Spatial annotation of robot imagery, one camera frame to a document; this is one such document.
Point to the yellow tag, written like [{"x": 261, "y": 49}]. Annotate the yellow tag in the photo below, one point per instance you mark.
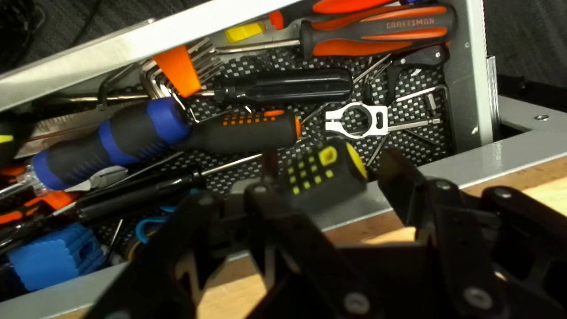
[{"x": 244, "y": 33}]

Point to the grey metal tool drawer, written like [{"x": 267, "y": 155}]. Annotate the grey metal tool drawer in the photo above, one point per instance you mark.
[{"x": 118, "y": 50}]

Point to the blue plastic block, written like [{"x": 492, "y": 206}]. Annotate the blue plastic block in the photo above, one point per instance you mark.
[{"x": 56, "y": 258}]

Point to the grey tool cabinet wood top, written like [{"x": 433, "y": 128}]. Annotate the grey tool cabinet wood top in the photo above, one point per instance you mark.
[{"x": 533, "y": 148}]

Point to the stubby black yellow screwdriver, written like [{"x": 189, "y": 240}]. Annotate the stubby black yellow screwdriver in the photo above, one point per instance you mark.
[{"x": 320, "y": 171}]

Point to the orange grey Craftsman screwdriver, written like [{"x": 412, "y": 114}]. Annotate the orange grey Craftsman screwdriver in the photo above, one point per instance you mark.
[{"x": 378, "y": 33}]

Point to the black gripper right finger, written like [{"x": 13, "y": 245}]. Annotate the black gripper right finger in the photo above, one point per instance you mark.
[{"x": 472, "y": 237}]

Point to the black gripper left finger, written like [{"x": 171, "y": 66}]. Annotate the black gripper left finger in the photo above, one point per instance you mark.
[{"x": 237, "y": 254}]

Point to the white metal clamp bracket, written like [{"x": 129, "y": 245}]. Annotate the white metal clamp bracket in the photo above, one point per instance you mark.
[{"x": 355, "y": 121}]

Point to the orange hex key set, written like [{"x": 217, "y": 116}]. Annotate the orange hex key set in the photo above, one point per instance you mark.
[{"x": 178, "y": 72}]

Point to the black orange grip screwdriver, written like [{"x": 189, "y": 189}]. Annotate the black orange grip screwdriver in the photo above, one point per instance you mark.
[{"x": 249, "y": 130}]

